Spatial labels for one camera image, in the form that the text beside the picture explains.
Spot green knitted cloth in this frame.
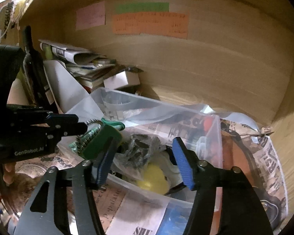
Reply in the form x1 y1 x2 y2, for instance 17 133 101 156
69 118 125 154

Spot black and white eye mask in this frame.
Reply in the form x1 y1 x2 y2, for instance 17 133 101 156
112 148 187 196

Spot yellow foam ball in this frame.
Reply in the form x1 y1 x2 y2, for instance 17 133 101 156
136 163 169 195

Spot person's left hand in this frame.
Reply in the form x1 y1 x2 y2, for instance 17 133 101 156
3 162 16 185

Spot white plastic box lid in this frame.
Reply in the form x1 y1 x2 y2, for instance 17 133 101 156
43 60 103 121

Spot bronze ornamental clock plate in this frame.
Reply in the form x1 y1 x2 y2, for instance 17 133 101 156
6 172 42 216

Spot dark wine bottle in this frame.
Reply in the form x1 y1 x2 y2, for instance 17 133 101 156
22 25 58 114

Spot stack of newspapers and books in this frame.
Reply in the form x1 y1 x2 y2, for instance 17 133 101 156
39 39 117 89

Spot newspaper desk covering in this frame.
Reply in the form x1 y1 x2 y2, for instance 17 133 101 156
18 119 287 231

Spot clear plastic storage box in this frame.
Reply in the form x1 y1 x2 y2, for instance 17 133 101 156
57 87 224 216

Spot small white cardboard box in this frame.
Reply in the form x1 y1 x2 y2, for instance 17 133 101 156
103 71 140 90

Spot pink sticky note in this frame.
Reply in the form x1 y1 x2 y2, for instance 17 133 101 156
76 1 105 30

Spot green sticky note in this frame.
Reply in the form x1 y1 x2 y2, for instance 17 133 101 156
115 2 169 14

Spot orange sticky note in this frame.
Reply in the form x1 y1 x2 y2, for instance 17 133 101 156
112 12 189 39

